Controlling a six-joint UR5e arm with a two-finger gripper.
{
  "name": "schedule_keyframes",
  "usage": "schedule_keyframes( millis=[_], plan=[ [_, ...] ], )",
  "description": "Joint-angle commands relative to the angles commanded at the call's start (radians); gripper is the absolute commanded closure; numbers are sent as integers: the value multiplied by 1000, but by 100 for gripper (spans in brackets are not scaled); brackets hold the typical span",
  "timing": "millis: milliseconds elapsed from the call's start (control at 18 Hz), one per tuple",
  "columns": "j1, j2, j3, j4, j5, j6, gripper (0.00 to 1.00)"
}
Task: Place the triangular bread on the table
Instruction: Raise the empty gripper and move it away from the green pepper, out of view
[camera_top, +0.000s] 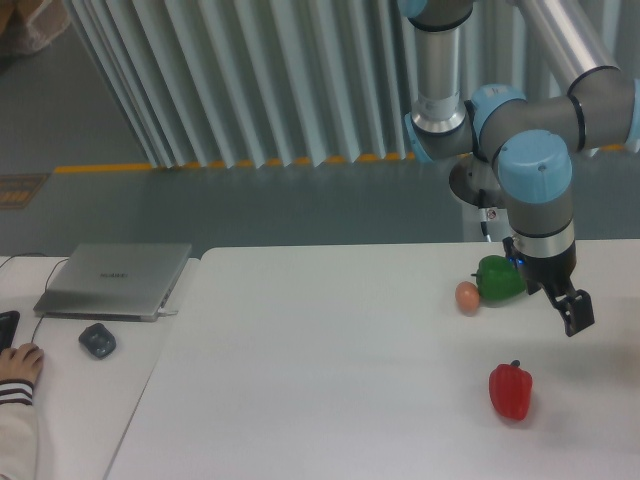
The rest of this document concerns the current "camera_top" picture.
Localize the black mouse cable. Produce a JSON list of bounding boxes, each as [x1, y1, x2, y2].
[[0, 252, 71, 346]]

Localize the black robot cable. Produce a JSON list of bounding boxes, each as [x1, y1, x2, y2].
[[477, 188, 494, 243]]

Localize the brown egg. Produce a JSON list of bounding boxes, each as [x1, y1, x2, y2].
[[455, 281, 480, 315]]

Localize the white folding partition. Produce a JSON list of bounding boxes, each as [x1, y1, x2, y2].
[[62, 0, 640, 169]]

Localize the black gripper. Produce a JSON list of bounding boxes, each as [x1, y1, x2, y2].
[[502, 237, 595, 337]]

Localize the white striped sleeve forearm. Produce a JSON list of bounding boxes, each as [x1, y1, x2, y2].
[[1, 379, 38, 479]]

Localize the green bell pepper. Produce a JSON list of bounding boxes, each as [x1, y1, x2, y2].
[[474, 255, 526, 302]]

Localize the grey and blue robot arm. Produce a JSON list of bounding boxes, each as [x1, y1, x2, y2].
[[398, 1, 639, 336]]

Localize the person's hand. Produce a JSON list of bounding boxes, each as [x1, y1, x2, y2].
[[0, 343, 44, 386]]

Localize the small black device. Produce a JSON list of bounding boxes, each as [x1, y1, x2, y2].
[[78, 323, 117, 360]]

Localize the silver laptop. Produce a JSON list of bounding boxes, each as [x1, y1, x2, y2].
[[34, 243, 192, 322]]

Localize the black keyboard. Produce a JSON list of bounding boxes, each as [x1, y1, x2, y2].
[[0, 310, 20, 351]]

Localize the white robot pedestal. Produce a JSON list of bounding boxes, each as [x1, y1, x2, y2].
[[449, 155, 511, 243]]

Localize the red bell pepper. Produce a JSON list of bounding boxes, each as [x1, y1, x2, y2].
[[488, 360, 533, 421]]

